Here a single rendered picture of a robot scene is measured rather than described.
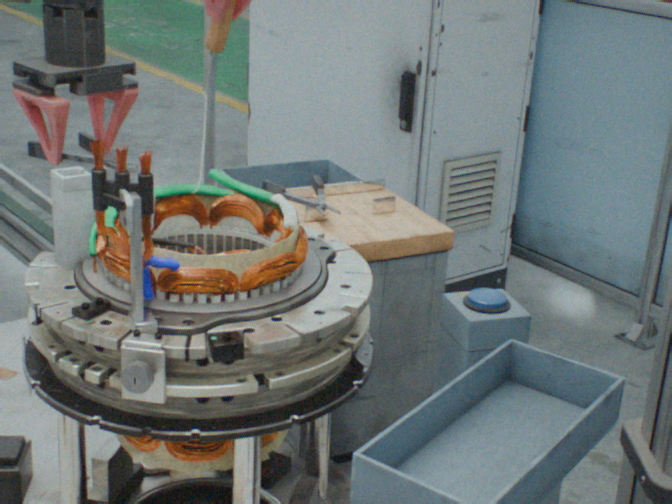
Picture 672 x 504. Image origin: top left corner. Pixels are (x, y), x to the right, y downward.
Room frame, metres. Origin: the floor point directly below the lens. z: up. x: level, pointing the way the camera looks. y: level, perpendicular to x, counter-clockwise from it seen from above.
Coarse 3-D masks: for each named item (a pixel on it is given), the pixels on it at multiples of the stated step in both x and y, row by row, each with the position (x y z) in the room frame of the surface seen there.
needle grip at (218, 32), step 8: (232, 8) 0.87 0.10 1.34; (224, 16) 0.87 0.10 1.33; (232, 16) 0.87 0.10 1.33; (216, 24) 0.87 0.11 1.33; (224, 24) 0.87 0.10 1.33; (208, 32) 0.88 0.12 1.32; (216, 32) 0.87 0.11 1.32; (224, 32) 0.87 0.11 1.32; (208, 40) 0.88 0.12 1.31; (216, 40) 0.87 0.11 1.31; (224, 40) 0.88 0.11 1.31; (208, 48) 0.88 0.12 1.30; (216, 48) 0.88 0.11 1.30; (224, 48) 0.88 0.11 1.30
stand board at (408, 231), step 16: (368, 192) 1.23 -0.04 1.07; (384, 192) 1.24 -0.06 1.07; (336, 208) 1.17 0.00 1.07; (352, 208) 1.17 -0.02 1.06; (368, 208) 1.17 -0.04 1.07; (400, 208) 1.18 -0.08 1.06; (416, 208) 1.18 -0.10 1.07; (304, 224) 1.10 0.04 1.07; (320, 224) 1.11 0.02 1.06; (336, 224) 1.11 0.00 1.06; (352, 224) 1.11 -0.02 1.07; (368, 224) 1.12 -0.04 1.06; (384, 224) 1.12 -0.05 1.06; (400, 224) 1.12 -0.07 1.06; (416, 224) 1.12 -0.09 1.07; (432, 224) 1.13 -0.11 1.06; (352, 240) 1.06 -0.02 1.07; (368, 240) 1.06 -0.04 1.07; (384, 240) 1.07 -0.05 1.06; (400, 240) 1.08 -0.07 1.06; (416, 240) 1.09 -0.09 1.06; (432, 240) 1.10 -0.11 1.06; (448, 240) 1.11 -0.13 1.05; (368, 256) 1.06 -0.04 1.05; (384, 256) 1.07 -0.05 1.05; (400, 256) 1.08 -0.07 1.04
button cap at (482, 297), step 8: (480, 288) 0.99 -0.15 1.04; (488, 288) 1.00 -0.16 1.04; (472, 296) 0.97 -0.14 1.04; (480, 296) 0.97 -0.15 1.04; (488, 296) 0.97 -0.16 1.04; (496, 296) 0.97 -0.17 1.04; (504, 296) 0.98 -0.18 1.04; (480, 304) 0.96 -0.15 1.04; (488, 304) 0.96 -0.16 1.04; (496, 304) 0.96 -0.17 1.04; (504, 304) 0.97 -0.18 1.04
